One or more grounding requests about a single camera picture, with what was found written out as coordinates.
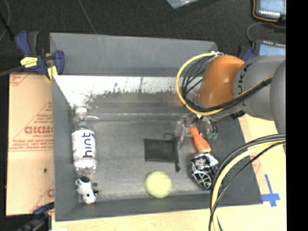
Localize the black cloth pouch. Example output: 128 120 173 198
143 133 181 173

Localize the brown cardboard board red print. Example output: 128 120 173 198
5 72 56 217

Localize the clear plastic bottle white label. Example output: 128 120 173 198
71 107 98 176

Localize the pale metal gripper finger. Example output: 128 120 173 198
177 135 187 150
175 118 191 137

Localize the orange toy carrot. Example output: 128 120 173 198
189 126 213 154

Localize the black and white patterned object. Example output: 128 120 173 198
190 152 220 191

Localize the yellow-green ball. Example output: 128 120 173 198
144 170 173 199

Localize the black and white toy cow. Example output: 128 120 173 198
74 176 100 205

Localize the grey metal bin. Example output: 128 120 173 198
49 32 264 221

